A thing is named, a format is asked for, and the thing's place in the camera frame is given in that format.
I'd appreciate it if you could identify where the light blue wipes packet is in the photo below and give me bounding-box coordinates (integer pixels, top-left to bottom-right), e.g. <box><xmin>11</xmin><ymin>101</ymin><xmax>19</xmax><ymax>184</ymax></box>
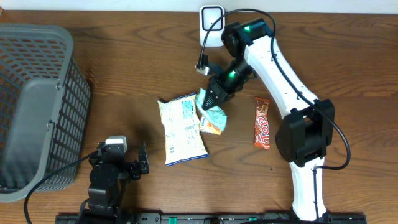
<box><xmin>195</xmin><ymin>88</ymin><xmax>227</xmax><ymax>132</ymax></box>

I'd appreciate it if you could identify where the small orange tissue pack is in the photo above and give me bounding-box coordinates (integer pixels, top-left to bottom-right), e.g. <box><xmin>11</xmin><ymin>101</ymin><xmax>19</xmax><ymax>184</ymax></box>
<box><xmin>199</xmin><ymin>116</ymin><xmax>222</xmax><ymax>136</ymax></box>

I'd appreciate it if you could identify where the white printed refill pouch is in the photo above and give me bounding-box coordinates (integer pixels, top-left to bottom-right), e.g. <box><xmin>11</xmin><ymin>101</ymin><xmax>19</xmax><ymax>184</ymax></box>
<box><xmin>158</xmin><ymin>92</ymin><xmax>209</xmax><ymax>166</ymax></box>

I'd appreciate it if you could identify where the red Top chocolate bar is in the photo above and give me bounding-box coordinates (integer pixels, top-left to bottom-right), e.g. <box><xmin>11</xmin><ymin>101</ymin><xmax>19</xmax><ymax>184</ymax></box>
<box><xmin>254</xmin><ymin>97</ymin><xmax>270</xmax><ymax>149</ymax></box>

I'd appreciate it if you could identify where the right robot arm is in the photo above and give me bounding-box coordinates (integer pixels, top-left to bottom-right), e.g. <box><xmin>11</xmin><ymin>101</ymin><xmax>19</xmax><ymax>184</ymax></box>
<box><xmin>200</xmin><ymin>19</ymin><xmax>335</xmax><ymax>221</ymax></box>

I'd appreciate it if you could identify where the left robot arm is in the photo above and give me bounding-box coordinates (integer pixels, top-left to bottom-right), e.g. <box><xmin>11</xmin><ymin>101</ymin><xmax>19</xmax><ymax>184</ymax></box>
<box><xmin>77</xmin><ymin>142</ymin><xmax>149</xmax><ymax>223</ymax></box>

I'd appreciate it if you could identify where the white barcode scanner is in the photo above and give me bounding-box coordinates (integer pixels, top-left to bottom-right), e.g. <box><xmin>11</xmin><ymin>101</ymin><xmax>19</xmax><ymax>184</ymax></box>
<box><xmin>199</xmin><ymin>5</ymin><xmax>225</xmax><ymax>47</ymax></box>

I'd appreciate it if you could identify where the grey plastic mesh basket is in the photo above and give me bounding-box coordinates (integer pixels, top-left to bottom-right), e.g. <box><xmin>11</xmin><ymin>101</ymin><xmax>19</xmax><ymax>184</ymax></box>
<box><xmin>1</xmin><ymin>24</ymin><xmax>91</xmax><ymax>202</ymax></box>

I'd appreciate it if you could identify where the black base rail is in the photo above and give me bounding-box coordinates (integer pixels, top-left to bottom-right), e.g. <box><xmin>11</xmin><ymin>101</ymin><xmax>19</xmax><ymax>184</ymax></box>
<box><xmin>55</xmin><ymin>212</ymin><xmax>368</xmax><ymax>224</ymax></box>

